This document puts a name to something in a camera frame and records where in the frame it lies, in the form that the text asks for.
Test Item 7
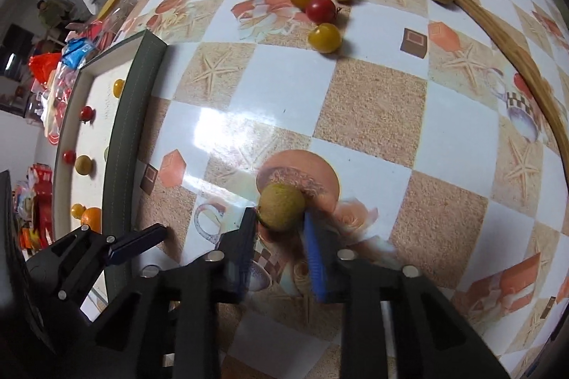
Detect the large mandarin orange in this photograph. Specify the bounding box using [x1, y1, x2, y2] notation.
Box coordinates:
[80, 207, 103, 233]

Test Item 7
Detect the jar with yellow lid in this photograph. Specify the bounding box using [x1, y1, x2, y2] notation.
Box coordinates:
[95, 0, 136, 33]

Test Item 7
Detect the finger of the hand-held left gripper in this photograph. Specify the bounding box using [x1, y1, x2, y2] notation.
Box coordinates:
[27, 223, 169, 305]

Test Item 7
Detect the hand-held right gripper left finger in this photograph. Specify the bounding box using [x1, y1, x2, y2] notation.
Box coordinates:
[89, 208, 259, 379]

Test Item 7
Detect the pile of snack packets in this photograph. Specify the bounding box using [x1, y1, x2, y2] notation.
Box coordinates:
[27, 37, 99, 144]

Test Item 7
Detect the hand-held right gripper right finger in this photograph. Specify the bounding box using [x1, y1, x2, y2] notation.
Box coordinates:
[302, 212, 512, 379]

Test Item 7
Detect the white tray with grey rim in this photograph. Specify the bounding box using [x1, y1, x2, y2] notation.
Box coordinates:
[53, 30, 167, 304]

